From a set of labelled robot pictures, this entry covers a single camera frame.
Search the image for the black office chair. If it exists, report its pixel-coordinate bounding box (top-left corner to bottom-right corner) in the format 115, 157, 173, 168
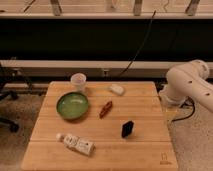
0, 63, 34, 133

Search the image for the clear plastic cup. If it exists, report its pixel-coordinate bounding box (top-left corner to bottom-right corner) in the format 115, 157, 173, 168
70, 73, 86, 92

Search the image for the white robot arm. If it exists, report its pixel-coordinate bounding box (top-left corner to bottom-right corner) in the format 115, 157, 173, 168
159, 60, 213, 112

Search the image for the black hanging cable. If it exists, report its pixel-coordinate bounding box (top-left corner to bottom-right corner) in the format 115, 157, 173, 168
118, 9, 157, 77

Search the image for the black eraser block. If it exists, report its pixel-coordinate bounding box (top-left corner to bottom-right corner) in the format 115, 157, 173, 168
121, 121, 134, 138

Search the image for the green bowl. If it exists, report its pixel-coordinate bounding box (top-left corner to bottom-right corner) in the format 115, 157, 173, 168
56, 92, 89, 120

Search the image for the white plastic bottle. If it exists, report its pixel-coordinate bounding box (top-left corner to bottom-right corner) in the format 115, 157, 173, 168
56, 133, 95, 156

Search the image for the small white object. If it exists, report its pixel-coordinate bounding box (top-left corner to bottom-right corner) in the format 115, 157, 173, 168
109, 84, 125, 95

